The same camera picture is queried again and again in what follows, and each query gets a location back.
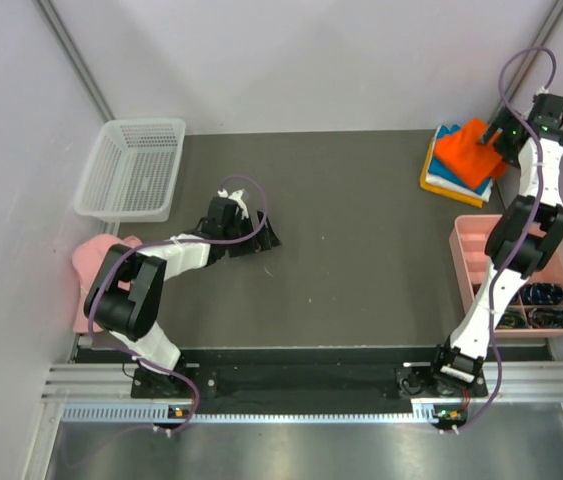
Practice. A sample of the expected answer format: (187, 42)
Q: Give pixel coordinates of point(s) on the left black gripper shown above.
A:
(265, 241)

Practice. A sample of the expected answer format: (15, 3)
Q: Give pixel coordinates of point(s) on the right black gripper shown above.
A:
(504, 123)

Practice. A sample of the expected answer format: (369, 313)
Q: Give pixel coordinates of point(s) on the orange t shirt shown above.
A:
(469, 160)

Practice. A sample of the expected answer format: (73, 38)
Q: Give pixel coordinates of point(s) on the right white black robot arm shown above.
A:
(525, 237)

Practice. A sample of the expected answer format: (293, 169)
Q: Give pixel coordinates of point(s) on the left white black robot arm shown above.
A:
(126, 292)

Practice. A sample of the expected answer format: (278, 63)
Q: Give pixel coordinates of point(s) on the folded white t shirt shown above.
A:
(437, 178)

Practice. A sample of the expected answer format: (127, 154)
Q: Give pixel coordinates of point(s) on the folded blue t shirt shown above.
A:
(456, 175)

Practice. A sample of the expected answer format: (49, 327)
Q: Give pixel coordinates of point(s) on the folded yellow t shirt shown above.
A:
(440, 186)

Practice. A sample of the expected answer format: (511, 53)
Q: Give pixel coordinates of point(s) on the pink compartment organizer tray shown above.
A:
(467, 244)

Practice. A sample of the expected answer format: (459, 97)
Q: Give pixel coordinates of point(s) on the white perforated plastic basket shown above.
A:
(131, 172)

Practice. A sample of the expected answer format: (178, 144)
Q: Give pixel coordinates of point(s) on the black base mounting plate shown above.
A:
(304, 381)

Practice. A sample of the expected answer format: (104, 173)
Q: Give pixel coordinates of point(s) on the pink baseball cap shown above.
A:
(86, 261)

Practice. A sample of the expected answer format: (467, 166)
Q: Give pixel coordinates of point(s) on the dark green rolled sock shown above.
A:
(513, 319)

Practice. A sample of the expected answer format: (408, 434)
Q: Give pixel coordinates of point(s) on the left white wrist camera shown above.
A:
(239, 196)

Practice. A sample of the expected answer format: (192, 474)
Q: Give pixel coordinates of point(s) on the grey slotted cable duct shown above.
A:
(137, 413)

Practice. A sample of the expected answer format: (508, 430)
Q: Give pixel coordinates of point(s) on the aluminium frame rail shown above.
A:
(511, 381)

